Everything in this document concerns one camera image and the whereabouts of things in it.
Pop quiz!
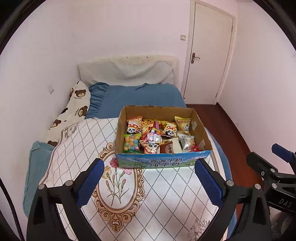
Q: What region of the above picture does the cardboard milk box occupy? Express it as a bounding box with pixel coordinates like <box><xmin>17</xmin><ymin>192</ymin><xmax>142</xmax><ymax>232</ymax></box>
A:
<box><xmin>115</xmin><ymin>105</ymin><xmax>212</xmax><ymax>168</ymax></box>

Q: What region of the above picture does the yellow panda snack packet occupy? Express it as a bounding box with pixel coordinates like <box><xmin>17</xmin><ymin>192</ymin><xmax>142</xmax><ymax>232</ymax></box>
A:
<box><xmin>161</xmin><ymin>121</ymin><xmax>177</xmax><ymax>138</ymax></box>

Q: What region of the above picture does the colourful candy balls bag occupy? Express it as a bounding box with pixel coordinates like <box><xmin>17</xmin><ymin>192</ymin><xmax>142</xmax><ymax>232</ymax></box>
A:
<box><xmin>123</xmin><ymin>133</ymin><xmax>142</xmax><ymax>153</ymax></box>

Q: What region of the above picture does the orange panda snack packet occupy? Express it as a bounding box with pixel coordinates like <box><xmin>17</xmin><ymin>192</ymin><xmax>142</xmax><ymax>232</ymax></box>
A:
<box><xmin>140</xmin><ymin>141</ymin><xmax>160</xmax><ymax>154</ymax></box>

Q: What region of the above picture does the white oat cookie packet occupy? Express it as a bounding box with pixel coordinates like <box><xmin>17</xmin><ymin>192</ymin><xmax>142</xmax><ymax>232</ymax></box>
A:
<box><xmin>177</xmin><ymin>133</ymin><xmax>195</xmax><ymax>153</ymax></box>

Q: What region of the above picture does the cream padded headboard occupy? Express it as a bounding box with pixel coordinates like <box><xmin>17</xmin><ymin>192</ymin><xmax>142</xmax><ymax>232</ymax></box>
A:
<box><xmin>78</xmin><ymin>55</ymin><xmax>179</xmax><ymax>87</ymax></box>

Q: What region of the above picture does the large yellow chips bag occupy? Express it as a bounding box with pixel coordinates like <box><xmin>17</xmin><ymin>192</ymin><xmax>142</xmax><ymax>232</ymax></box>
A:
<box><xmin>141</xmin><ymin>119</ymin><xmax>162</xmax><ymax>136</ymax></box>

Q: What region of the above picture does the bear print pillow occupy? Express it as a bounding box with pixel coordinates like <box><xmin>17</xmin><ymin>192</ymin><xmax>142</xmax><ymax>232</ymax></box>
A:
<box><xmin>41</xmin><ymin>81</ymin><xmax>91</xmax><ymax>146</ymax></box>

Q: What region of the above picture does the white door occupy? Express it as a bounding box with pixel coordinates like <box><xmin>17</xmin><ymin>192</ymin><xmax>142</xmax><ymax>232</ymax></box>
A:
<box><xmin>182</xmin><ymin>1</ymin><xmax>236</xmax><ymax>104</ymax></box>

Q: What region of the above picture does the red white barcode packet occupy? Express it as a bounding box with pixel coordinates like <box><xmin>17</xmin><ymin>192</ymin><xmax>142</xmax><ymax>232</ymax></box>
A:
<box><xmin>144</xmin><ymin>132</ymin><xmax>162</xmax><ymax>144</ymax></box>

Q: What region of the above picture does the brown pastry packet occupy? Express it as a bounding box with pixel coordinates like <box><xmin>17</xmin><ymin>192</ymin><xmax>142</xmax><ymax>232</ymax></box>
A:
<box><xmin>159</xmin><ymin>141</ymin><xmax>175</xmax><ymax>154</ymax></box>

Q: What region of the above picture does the small red packet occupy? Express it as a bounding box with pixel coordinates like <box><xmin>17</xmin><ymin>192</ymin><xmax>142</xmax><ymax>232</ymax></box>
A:
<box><xmin>190</xmin><ymin>145</ymin><xmax>200</xmax><ymax>152</ymax></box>

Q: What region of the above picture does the yellow egg biscuit packet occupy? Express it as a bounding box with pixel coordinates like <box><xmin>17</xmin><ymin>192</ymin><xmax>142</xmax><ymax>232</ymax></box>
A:
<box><xmin>175</xmin><ymin>116</ymin><xmax>191</xmax><ymax>136</ymax></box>

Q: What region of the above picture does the clear cake packet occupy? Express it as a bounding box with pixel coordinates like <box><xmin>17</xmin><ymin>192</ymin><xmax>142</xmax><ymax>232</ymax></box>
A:
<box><xmin>164</xmin><ymin>138</ymin><xmax>182</xmax><ymax>154</ymax></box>

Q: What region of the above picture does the metal door handle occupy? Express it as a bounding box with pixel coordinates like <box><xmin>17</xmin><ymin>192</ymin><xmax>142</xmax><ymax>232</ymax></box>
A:
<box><xmin>191</xmin><ymin>53</ymin><xmax>201</xmax><ymax>64</ymax></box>

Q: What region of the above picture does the wall socket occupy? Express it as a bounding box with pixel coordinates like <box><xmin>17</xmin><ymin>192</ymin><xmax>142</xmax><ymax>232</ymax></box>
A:
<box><xmin>47</xmin><ymin>84</ymin><xmax>54</xmax><ymax>94</ymax></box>

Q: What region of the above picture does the white quilted bed cover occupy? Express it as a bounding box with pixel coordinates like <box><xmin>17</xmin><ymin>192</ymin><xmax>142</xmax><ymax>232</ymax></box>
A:
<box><xmin>41</xmin><ymin>118</ymin><xmax>218</xmax><ymax>240</ymax></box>

